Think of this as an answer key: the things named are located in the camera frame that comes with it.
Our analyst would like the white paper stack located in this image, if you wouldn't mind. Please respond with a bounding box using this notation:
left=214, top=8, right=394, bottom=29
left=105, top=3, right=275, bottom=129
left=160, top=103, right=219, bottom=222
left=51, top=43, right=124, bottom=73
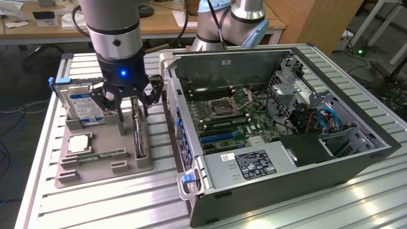
left=174, top=10, right=200, bottom=29

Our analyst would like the white table frame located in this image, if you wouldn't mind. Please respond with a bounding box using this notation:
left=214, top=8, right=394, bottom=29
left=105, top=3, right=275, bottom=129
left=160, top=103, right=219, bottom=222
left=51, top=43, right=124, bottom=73
left=350, top=0, right=407, bottom=65

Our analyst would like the graphics card with fan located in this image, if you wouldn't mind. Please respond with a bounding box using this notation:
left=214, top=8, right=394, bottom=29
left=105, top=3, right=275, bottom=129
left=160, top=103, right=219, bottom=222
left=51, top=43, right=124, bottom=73
left=129, top=96, right=150, bottom=159

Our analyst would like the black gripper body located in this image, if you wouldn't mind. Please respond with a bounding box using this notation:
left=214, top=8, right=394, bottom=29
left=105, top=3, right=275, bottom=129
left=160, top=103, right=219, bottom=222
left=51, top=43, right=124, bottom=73
left=96, top=53, right=150, bottom=96

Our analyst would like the hard disk in blue caddy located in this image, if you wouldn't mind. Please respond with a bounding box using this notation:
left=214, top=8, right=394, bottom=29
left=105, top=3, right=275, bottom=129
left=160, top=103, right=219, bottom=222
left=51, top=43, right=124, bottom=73
left=47, top=76, right=111, bottom=126

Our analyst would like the grey metal disk bay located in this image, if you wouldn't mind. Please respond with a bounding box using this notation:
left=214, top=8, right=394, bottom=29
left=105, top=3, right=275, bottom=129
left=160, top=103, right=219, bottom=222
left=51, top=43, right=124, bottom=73
left=266, top=56, right=319, bottom=113

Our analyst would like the metal socket cover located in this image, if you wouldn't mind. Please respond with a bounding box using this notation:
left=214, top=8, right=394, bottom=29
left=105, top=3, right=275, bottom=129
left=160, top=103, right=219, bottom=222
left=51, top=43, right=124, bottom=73
left=231, top=88, right=255, bottom=108

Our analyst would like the blue expansion slot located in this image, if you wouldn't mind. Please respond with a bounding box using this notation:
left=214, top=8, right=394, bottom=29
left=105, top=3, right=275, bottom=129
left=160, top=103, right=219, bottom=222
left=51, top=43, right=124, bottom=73
left=200, top=134, right=239, bottom=144

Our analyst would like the green motherboard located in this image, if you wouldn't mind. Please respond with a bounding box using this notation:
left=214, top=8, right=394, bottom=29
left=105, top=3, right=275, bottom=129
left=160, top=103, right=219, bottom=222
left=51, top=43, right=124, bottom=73
left=183, top=80, right=284, bottom=156

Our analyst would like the white round holder box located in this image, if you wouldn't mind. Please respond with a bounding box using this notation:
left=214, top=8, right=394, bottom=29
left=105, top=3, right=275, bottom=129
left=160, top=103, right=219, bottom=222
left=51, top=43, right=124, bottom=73
left=61, top=13, right=84, bottom=31

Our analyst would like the clear plastic bag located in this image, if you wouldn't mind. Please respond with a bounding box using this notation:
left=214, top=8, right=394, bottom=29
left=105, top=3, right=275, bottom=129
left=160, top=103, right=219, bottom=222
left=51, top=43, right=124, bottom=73
left=0, top=0, right=25, bottom=17

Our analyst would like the white box with black lid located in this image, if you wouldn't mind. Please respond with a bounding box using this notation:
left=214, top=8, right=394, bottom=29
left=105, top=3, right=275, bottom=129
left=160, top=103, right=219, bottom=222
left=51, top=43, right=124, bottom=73
left=32, top=11, right=60, bottom=27

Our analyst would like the grey power supply unit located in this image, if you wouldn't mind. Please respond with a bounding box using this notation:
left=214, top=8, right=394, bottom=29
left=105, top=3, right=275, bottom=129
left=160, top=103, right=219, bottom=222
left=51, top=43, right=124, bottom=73
left=203, top=140, right=299, bottom=189

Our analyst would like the wooden desk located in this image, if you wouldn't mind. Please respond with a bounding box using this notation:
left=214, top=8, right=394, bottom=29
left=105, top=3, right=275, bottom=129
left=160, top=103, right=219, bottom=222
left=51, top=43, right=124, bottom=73
left=0, top=0, right=287, bottom=46

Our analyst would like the black office chair base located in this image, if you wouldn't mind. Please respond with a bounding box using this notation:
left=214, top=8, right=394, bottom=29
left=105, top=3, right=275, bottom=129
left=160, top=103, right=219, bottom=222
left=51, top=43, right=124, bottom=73
left=17, top=44, right=64, bottom=70

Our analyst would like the installed RAM stick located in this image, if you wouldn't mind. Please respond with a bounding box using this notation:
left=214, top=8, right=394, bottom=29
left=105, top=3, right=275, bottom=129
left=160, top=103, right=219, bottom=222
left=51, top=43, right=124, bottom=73
left=203, top=116, right=251, bottom=128

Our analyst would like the grey parts rack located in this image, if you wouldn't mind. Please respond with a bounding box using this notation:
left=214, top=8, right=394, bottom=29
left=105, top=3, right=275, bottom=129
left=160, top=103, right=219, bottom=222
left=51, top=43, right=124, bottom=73
left=55, top=104, right=154, bottom=189

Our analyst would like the CPU socket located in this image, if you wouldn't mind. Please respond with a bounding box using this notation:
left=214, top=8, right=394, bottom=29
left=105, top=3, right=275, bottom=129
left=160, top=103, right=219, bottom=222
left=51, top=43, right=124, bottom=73
left=206, top=99, right=238, bottom=117

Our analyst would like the long black expansion slot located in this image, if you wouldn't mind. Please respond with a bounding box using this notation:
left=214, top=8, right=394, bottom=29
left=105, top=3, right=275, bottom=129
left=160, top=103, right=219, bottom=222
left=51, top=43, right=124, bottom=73
left=198, top=127, right=238, bottom=136

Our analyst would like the blue wire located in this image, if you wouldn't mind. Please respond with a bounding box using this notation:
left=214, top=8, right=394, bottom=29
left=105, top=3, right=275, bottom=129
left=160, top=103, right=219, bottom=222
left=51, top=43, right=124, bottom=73
left=318, top=107, right=343, bottom=134

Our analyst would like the wooden cabinet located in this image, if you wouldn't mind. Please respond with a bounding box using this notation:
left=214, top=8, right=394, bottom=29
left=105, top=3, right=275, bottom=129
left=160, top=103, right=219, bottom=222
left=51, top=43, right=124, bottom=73
left=270, top=0, right=366, bottom=54

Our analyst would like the open black PC case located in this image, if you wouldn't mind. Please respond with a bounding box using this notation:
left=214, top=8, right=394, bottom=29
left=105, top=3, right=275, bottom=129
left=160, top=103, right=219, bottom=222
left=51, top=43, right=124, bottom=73
left=159, top=46, right=402, bottom=228

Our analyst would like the green RAM stick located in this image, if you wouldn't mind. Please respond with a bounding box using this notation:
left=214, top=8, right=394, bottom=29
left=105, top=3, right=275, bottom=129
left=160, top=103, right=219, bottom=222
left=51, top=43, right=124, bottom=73
left=76, top=150, right=124, bottom=162

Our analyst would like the silver CPU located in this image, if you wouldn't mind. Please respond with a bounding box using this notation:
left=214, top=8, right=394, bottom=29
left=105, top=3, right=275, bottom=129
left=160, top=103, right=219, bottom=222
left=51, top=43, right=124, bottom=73
left=67, top=135, right=92, bottom=153

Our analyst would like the grey metal drive cage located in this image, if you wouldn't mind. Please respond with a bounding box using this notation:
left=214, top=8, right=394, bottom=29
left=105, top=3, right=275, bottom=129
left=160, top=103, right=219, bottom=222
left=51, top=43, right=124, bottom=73
left=319, top=127, right=378, bottom=160

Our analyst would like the white unit with green light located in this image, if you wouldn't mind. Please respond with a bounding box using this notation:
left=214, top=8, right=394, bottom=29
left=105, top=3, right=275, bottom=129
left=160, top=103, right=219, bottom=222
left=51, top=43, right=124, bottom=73
left=338, top=30, right=367, bottom=57

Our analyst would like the black RAM slot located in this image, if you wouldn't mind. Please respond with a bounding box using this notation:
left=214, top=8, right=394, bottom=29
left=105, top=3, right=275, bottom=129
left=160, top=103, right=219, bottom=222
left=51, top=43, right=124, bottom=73
left=190, top=92, right=234, bottom=101
left=190, top=85, right=231, bottom=94

